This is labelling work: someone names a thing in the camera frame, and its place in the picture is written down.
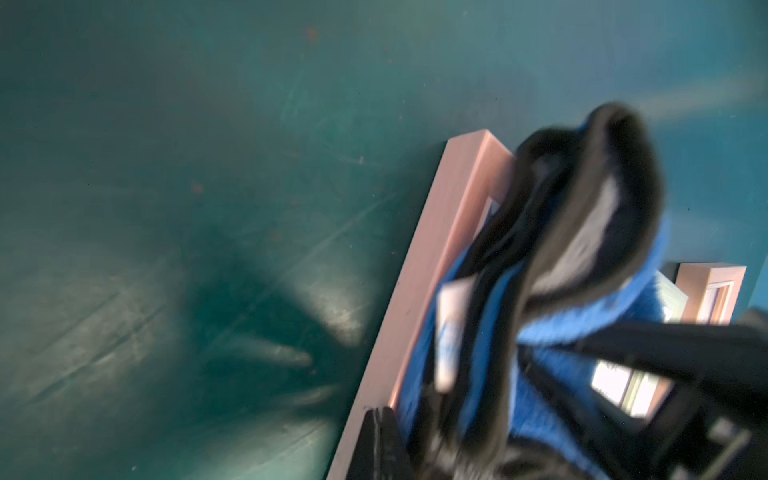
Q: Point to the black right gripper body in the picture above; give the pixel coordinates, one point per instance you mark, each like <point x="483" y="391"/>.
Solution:
<point x="712" y="423"/>

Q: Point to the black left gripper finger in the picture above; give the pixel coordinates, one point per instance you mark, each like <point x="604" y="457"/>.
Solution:
<point x="380" y="453"/>

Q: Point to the blue black-edged cloth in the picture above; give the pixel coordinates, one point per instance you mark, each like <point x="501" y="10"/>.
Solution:
<point x="573" y="248"/>

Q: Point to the pink picture frame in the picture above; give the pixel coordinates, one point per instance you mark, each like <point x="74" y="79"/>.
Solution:
<point x="712" y="291"/>
<point x="473" y="170"/>

